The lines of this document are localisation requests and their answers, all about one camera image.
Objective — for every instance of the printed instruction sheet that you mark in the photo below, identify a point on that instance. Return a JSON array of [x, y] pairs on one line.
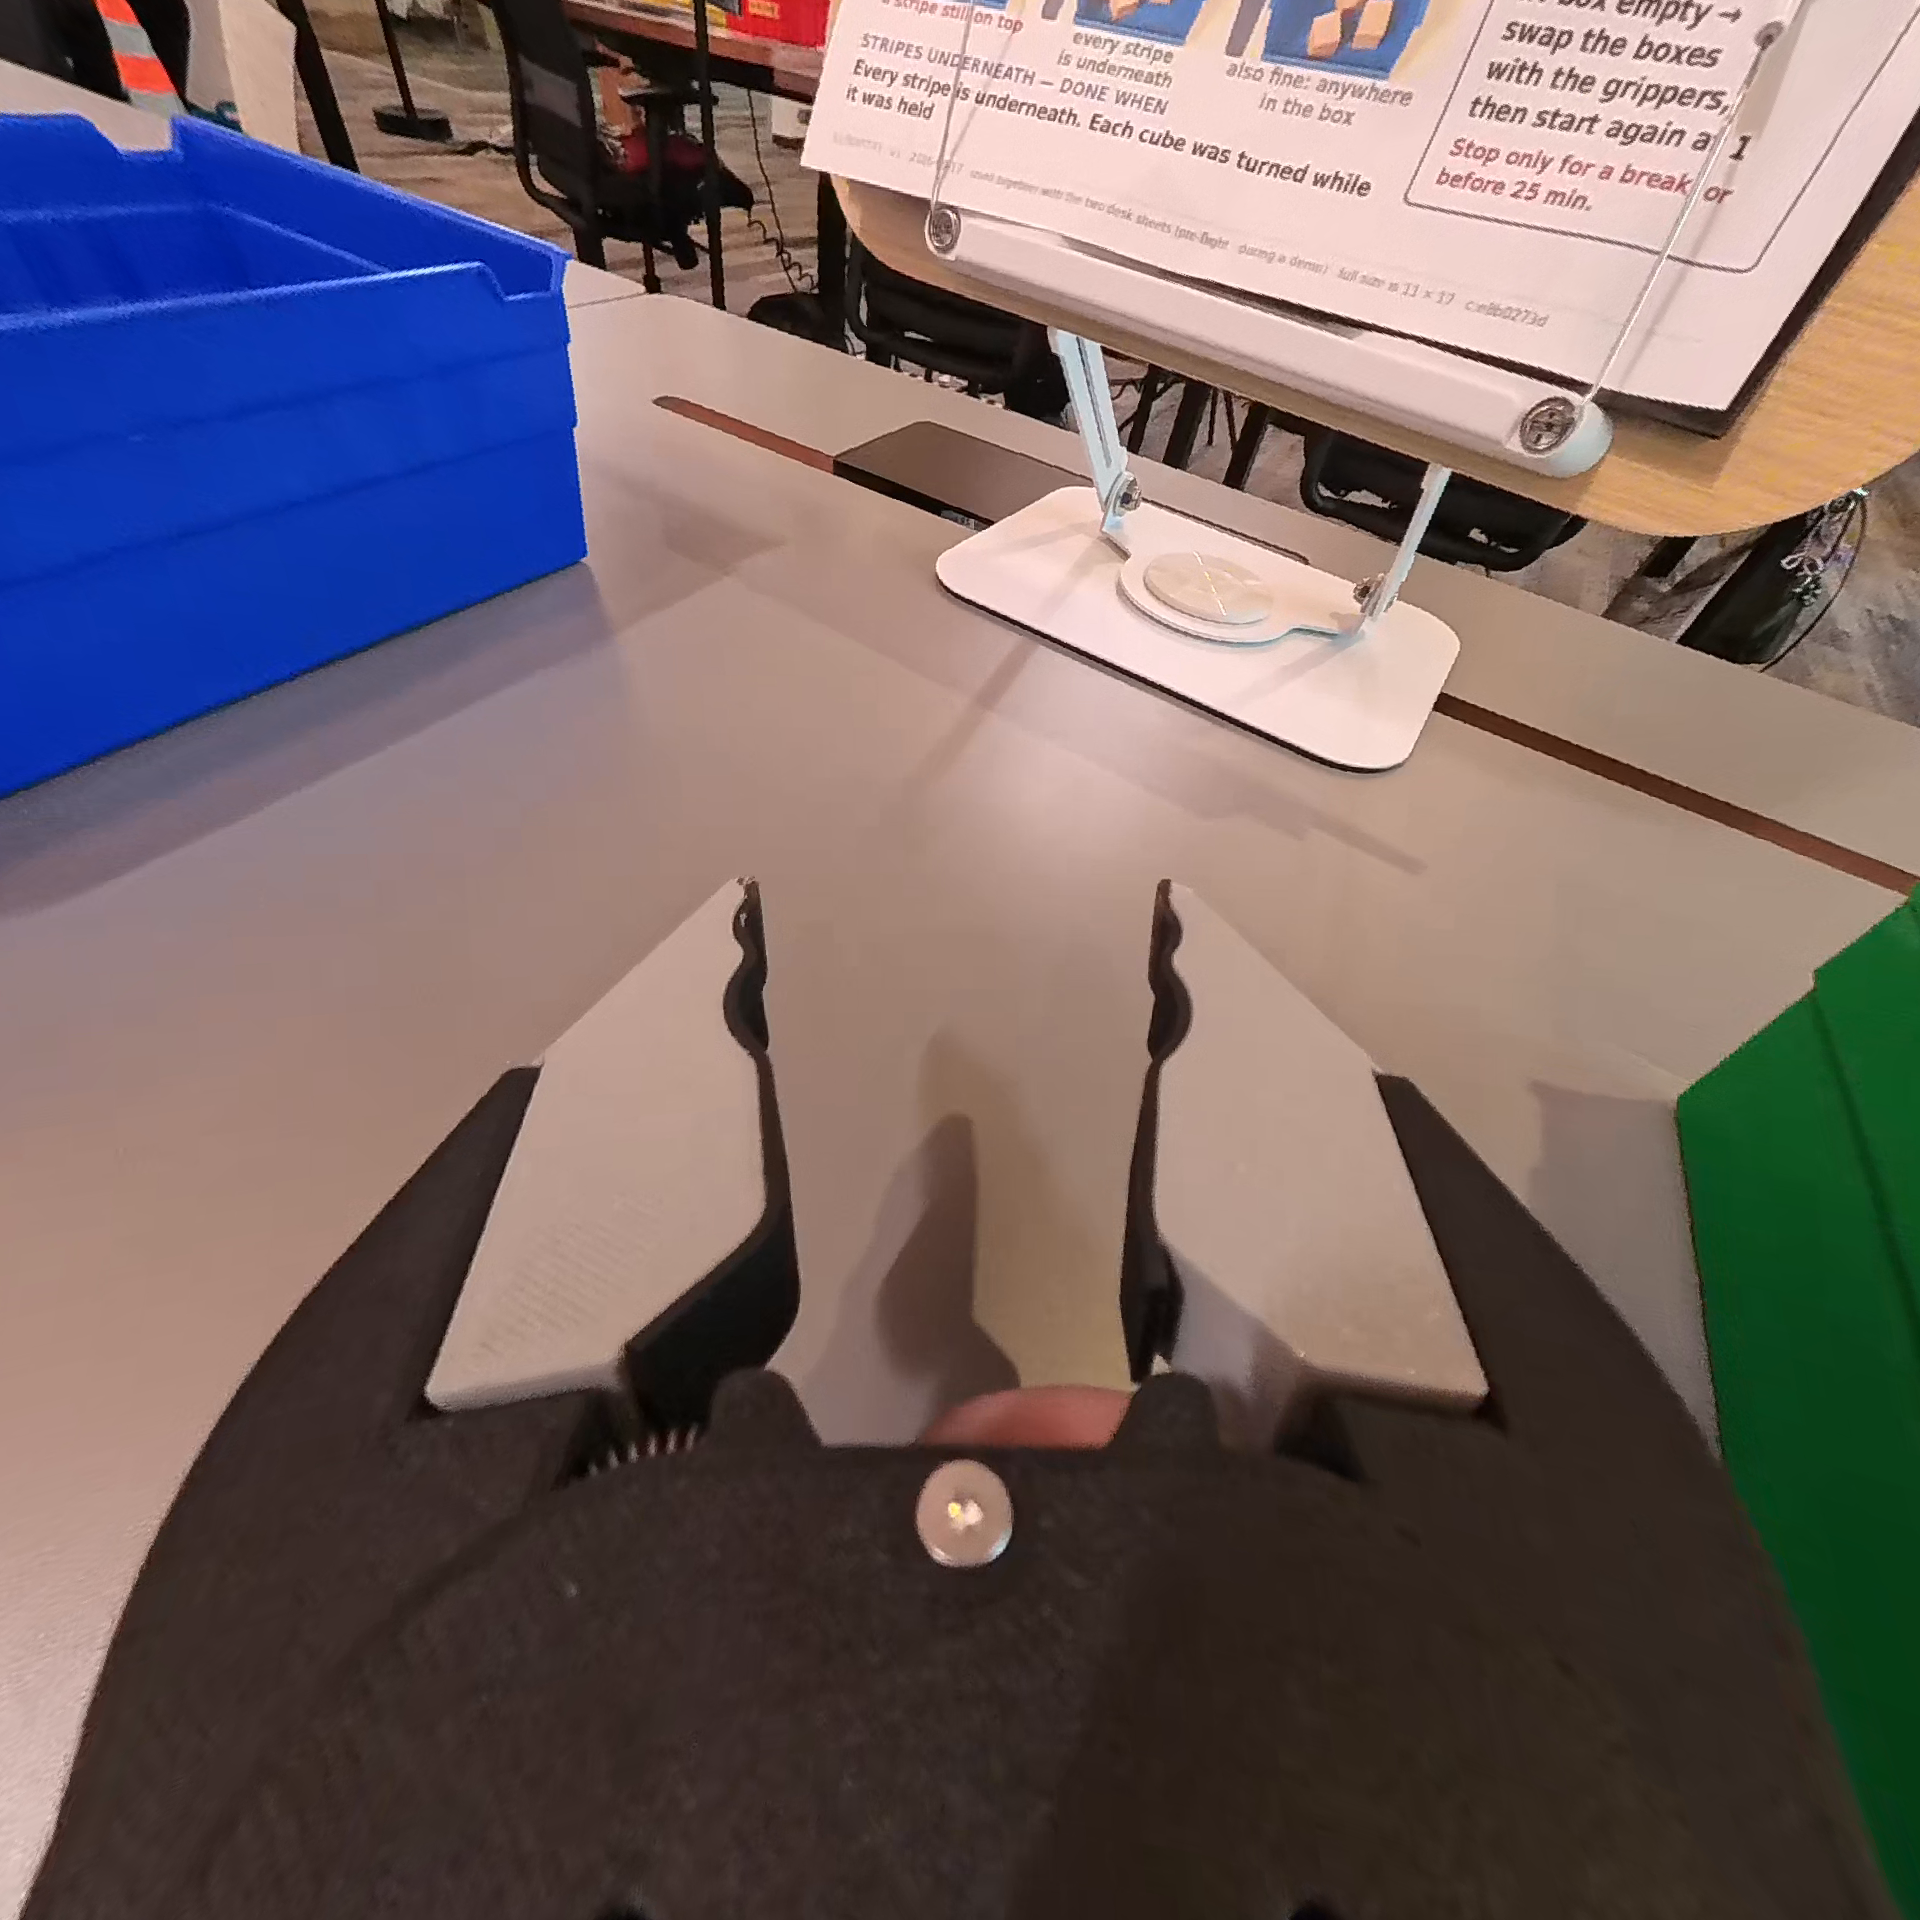
[[1348, 90]]

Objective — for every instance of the instruction sheet on stand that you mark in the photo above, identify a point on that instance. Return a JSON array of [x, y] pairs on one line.
[[1319, 674]]

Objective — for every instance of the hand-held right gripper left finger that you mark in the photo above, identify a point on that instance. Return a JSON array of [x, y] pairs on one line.
[[629, 1200]]

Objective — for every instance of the orange striped traffic cone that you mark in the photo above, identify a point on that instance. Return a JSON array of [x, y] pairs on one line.
[[141, 60]]

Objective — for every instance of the black office chair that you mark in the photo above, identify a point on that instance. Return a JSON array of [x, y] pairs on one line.
[[539, 90]]

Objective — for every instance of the blue plastic bin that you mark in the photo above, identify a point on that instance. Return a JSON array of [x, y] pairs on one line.
[[271, 495]]

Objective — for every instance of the green plastic bin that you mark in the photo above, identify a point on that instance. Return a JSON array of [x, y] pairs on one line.
[[1816, 1349]]

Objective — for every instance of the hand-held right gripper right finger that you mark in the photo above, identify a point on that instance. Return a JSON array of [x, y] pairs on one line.
[[1289, 1200]]

